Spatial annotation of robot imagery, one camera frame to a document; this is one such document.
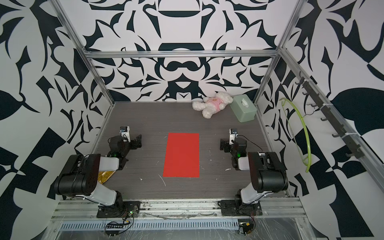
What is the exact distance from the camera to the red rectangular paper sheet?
883mm

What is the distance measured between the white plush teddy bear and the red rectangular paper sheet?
0.58ft

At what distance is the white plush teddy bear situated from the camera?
105 centimetres
